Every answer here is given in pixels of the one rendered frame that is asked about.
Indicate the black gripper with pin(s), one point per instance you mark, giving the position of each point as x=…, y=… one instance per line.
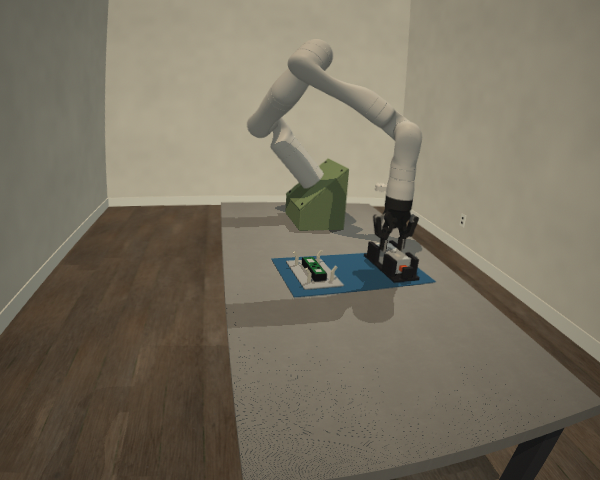
x=395, y=219

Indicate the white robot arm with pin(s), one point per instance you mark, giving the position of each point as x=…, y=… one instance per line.
x=307, y=65

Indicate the blue flat mat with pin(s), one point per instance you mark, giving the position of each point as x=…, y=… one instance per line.
x=355, y=272

